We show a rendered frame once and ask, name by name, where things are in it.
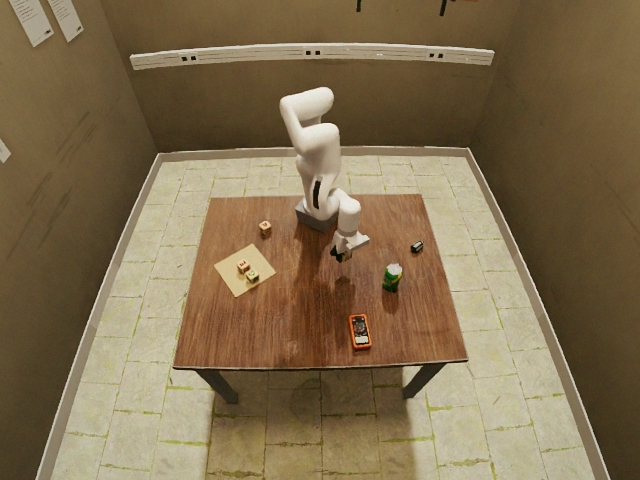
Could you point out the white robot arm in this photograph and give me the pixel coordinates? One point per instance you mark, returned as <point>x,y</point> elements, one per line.
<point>311,138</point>

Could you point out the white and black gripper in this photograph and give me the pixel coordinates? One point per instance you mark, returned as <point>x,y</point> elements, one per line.
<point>339,248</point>

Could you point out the green drink can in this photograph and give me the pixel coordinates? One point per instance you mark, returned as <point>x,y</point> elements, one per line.
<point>392,277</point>

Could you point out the tan square mat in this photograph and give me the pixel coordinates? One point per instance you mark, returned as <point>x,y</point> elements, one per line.
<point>235,280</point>

